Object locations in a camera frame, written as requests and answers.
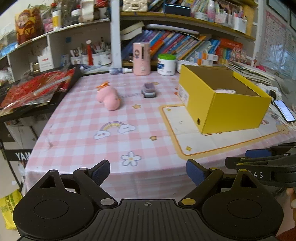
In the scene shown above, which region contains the white jar with green lid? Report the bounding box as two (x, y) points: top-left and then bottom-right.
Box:
(157, 53), (177, 76)

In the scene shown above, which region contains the large white pen holder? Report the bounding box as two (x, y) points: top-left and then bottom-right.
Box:
(91, 49), (112, 66)

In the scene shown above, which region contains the white box with red label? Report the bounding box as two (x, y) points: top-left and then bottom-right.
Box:
(36, 46), (54, 72)

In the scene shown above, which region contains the white bottle with yellow label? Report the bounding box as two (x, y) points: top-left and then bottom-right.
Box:
(52, 9), (63, 31)

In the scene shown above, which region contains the smartphone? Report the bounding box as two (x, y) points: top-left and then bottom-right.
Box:
(273, 99), (296, 123)

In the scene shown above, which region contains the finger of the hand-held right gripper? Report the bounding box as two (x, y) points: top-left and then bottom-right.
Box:
(225, 155), (296, 171)
(245, 143), (296, 159)

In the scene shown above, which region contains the row of colourful books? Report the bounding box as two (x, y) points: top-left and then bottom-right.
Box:
(121, 28), (221, 62)

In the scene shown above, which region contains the pink humidifier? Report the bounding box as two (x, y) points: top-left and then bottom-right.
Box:
(132, 42), (152, 76)

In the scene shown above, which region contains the black electronic keyboard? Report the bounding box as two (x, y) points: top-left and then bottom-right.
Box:
(0, 67), (83, 121)

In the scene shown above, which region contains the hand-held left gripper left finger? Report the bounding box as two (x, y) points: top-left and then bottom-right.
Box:
(38, 159), (118, 207)

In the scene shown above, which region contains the bag of red envelopes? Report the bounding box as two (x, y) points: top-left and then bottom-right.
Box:
(0, 68), (76, 111)

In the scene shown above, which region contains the white mat with yellow border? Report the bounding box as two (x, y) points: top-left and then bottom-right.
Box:
(159, 104), (290, 161)

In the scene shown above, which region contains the black keyboard stand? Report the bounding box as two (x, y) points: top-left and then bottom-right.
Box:
(0, 138), (32, 187)

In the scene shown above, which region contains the stack of papers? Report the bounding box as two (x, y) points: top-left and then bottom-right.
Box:
(225, 60), (276, 87)

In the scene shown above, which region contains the red boxed book set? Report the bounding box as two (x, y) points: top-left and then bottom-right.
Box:
(217, 38), (244, 65)

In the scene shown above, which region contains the white shelf unit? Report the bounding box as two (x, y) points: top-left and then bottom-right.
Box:
(0, 0), (259, 80)

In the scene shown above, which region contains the small white tub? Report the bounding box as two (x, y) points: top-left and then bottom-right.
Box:
(176, 60), (193, 74)

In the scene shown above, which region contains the small pink plush toy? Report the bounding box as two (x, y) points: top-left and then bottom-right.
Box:
(96, 86), (121, 111)

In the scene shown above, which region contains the yellow plastic bag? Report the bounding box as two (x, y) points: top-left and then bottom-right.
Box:
(0, 188), (24, 230)

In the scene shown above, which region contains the yellow cardboard box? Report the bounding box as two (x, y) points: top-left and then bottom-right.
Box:
(178, 64), (273, 135)

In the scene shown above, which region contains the pink checked tablecloth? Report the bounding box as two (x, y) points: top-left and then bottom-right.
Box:
(23, 69), (296, 202)

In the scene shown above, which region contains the orange printed figure box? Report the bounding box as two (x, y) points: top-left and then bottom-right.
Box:
(15, 6), (45, 45)

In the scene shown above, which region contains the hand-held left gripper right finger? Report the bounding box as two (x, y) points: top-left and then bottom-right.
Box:
(178, 159), (262, 207)

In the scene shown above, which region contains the person's right hand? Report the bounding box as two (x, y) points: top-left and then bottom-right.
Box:
(286, 187), (296, 221)

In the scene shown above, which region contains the wall chart poster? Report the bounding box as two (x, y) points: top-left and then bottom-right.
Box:
(263, 10), (296, 78)

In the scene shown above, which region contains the cream quilted handbag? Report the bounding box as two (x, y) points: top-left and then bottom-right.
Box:
(122, 0), (149, 12)

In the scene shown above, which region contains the stack of small white boxes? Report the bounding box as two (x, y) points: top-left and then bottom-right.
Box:
(194, 49), (219, 67)

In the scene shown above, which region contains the red hanging tassel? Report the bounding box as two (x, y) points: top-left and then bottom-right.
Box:
(86, 40), (93, 66)

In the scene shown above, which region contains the black tablet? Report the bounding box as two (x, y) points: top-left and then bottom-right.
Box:
(164, 3), (191, 17)

